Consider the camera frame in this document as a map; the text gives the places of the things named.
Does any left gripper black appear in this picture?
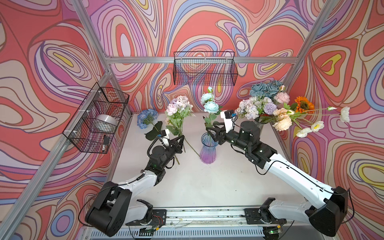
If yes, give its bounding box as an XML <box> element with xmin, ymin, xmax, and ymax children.
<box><xmin>158</xmin><ymin>135</ymin><xmax>184</xmax><ymax>171</ymax></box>

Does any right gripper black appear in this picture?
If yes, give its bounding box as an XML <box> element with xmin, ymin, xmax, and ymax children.
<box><xmin>205</xmin><ymin>122</ymin><xmax>249</xmax><ymax>152</ymax></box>

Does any purple glass vase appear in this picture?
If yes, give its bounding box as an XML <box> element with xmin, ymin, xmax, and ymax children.
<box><xmin>200</xmin><ymin>133</ymin><xmax>218</xmax><ymax>165</ymax></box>

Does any pale blue rose stem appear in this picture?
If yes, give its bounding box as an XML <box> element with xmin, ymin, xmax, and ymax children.
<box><xmin>201</xmin><ymin>87</ymin><xmax>221</xmax><ymax>127</ymax></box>

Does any lilac pink hydrangea stem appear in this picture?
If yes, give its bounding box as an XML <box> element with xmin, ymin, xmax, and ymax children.
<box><xmin>235</xmin><ymin>96</ymin><xmax>277</xmax><ymax>123</ymax></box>

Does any clear glass vase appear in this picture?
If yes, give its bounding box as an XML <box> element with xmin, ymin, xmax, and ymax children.
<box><xmin>255</xmin><ymin>119</ymin><xmax>265</xmax><ymax>133</ymax></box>

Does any cream white flower spray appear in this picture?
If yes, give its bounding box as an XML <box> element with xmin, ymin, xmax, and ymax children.
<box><xmin>272</xmin><ymin>104</ymin><xmax>337</xmax><ymax>138</ymax></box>

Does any pink peony flower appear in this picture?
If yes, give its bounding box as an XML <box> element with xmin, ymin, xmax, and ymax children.
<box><xmin>274</xmin><ymin>85</ymin><xmax>291</xmax><ymax>105</ymax></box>

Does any orange gerbera flower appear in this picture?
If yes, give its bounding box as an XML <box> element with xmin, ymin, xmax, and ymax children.
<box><xmin>295</xmin><ymin>97</ymin><xmax>315</xmax><ymax>114</ymax></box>

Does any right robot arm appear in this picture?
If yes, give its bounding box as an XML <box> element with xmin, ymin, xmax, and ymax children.
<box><xmin>206</xmin><ymin>120</ymin><xmax>350</xmax><ymax>237</ymax></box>

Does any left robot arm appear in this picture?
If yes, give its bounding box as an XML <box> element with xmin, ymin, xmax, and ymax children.
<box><xmin>85</xmin><ymin>135</ymin><xmax>185</xmax><ymax>237</ymax></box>

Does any blue hydrangea flower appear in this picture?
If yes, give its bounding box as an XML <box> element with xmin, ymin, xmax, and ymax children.
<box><xmin>137</xmin><ymin>109</ymin><xmax>163</xmax><ymax>141</ymax></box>

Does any white tape roll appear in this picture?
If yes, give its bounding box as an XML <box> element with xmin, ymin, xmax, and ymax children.
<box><xmin>94</xmin><ymin>114</ymin><xmax>118</xmax><ymax>134</ymax></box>

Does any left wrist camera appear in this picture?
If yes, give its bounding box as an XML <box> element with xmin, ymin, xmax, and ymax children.
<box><xmin>158</xmin><ymin>129</ymin><xmax>170</xmax><ymax>148</ymax></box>

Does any black wire basket back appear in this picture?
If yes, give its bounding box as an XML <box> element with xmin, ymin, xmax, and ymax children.
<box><xmin>173</xmin><ymin>50</ymin><xmax>239</xmax><ymax>87</ymax></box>

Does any black wire basket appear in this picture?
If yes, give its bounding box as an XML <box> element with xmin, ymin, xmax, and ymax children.
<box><xmin>63</xmin><ymin>83</ymin><xmax>130</xmax><ymax>154</ymax></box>
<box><xmin>173</xmin><ymin>50</ymin><xmax>239</xmax><ymax>87</ymax></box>

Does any black wire basket left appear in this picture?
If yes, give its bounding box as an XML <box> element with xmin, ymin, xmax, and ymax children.
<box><xmin>63</xmin><ymin>83</ymin><xmax>130</xmax><ymax>154</ymax></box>

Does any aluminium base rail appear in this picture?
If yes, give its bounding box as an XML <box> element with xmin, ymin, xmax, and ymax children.
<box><xmin>111</xmin><ymin>206</ymin><xmax>325</xmax><ymax>240</ymax></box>

